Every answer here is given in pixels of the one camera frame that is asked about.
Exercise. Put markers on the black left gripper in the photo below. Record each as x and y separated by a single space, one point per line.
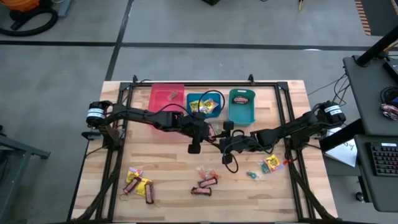
199 130

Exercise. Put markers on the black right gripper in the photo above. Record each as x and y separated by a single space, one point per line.
236 143

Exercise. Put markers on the brown chocolate bar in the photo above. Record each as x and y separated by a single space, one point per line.
132 185
201 191
213 132
207 182
240 99
149 193

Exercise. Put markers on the teal clear-wrapped candy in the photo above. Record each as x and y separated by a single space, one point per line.
252 175
264 168

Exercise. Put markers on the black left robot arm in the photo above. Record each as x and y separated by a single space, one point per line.
140 115

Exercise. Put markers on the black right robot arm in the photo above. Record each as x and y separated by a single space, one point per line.
289 129

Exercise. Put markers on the pile of candy wrappers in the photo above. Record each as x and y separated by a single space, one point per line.
390 111

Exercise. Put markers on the teal plastic bin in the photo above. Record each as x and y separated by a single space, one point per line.
241 113

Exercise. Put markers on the blue plastic bin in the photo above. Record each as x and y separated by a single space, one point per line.
192 96

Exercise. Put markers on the pink plastic bin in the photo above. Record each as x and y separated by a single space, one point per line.
158 96

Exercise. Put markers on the red zip tie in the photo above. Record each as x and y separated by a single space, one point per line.
286 161

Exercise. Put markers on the black desk leg beam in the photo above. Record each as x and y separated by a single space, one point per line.
342 137

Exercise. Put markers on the white paper sheet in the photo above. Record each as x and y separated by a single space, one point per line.
345 154

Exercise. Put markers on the black box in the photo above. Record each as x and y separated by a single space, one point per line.
211 2

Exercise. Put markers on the black caster wheel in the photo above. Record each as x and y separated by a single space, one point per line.
359 197

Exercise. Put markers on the dark grey desk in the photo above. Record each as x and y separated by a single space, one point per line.
363 93
385 193

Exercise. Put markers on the wooden stick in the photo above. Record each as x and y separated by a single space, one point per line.
301 4

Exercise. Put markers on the backlit black keyboard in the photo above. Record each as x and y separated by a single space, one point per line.
385 158

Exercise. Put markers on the black monitor pole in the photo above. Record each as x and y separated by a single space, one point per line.
376 46

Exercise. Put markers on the black flat device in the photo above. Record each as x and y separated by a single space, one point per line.
392 70

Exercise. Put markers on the grey metal stand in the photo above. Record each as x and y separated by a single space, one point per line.
25 149

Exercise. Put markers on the black orange-striped floor mat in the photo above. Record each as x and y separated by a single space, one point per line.
382 18

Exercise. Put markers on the orange shop vacuum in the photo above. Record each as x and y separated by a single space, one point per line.
21 4

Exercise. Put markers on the black aluminium table frame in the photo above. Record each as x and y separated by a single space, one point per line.
264 84

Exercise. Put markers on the grey post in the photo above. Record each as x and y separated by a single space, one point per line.
63 7

